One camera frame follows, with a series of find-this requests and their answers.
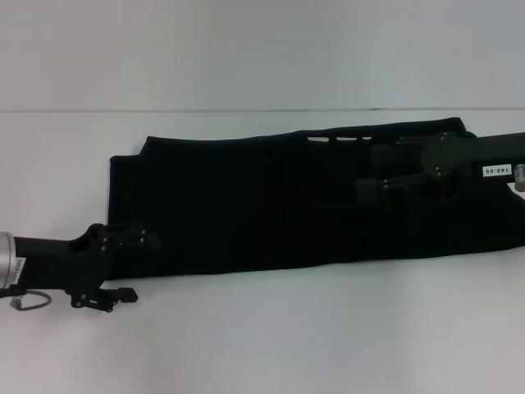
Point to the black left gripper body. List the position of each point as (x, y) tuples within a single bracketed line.
[(61, 254)]

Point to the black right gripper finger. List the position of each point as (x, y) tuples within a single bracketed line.
[(385, 155), (369, 191)]

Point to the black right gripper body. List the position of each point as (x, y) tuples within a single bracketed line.
[(476, 154)]

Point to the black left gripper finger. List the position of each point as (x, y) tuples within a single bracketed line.
[(108, 299), (137, 238)]

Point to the black t-shirt with FREE print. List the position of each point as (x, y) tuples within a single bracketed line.
[(266, 205)]

